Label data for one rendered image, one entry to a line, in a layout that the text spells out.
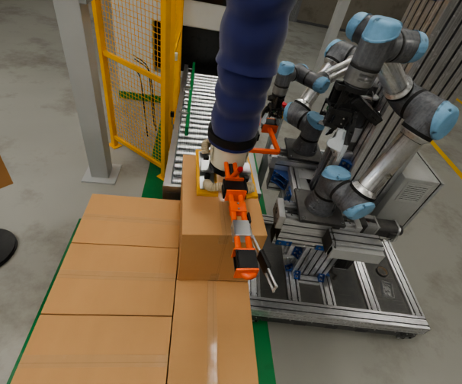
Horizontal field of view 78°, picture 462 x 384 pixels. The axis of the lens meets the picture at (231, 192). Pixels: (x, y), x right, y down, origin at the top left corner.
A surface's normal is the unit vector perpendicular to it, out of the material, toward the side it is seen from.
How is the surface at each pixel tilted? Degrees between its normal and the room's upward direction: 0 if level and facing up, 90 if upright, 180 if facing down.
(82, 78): 90
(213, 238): 90
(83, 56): 90
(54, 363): 0
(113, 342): 0
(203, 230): 0
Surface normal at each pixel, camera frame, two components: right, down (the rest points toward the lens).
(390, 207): -0.04, 0.68
